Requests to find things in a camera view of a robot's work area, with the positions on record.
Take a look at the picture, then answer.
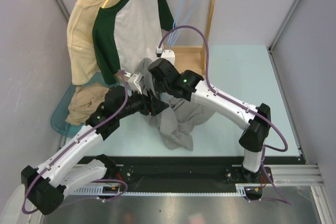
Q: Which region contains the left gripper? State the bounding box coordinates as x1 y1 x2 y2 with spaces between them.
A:
116 86 169 120

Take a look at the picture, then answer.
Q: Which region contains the lavender wire hanger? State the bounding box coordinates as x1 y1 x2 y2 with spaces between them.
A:
167 0 206 47

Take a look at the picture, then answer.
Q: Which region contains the beige t-shirt in basket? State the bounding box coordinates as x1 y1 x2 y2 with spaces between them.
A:
66 82 109 126

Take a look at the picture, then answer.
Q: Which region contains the cream yellow t-shirt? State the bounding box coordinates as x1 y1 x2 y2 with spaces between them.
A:
67 0 120 86

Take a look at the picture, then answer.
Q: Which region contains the wooden clothes rack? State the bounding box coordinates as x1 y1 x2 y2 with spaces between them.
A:
172 0 216 76

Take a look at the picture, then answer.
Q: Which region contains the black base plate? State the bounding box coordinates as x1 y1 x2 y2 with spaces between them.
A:
103 156 305 194

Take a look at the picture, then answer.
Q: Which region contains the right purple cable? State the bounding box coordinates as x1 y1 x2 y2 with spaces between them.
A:
158 25 288 152

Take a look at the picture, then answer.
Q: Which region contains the white cable duct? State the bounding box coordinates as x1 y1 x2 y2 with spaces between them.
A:
235 184 246 197
71 184 122 196

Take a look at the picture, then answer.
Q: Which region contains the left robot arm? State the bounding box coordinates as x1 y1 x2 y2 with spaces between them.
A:
21 86 169 215

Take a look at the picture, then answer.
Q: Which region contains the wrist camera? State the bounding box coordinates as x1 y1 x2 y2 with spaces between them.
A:
124 72 144 94
155 47 175 65

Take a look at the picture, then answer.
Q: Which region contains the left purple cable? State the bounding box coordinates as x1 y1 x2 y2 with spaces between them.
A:
22 69 132 215

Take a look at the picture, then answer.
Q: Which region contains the teal plastic basket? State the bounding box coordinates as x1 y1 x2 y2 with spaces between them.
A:
50 72 120 138

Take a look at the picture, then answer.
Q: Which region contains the green and white raglan shirt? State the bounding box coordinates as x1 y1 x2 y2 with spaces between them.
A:
93 0 174 79

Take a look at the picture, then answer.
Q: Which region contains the grey t-shirt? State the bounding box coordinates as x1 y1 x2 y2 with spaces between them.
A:
135 58 215 151

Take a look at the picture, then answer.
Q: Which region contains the right white cable duct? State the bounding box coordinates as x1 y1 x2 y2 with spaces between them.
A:
235 184 246 197

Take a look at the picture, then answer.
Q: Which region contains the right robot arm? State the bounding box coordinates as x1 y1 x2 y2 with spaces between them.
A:
148 58 271 183

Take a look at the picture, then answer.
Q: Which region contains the purple cable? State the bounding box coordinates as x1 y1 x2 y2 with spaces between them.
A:
158 25 288 152
22 69 132 215

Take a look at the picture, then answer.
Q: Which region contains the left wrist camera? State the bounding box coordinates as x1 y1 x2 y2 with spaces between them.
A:
124 72 144 94

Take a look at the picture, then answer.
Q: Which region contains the left white cable duct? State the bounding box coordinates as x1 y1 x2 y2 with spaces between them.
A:
71 184 122 196

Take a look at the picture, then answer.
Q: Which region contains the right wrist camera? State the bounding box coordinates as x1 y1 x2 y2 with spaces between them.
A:
155 47 175 65

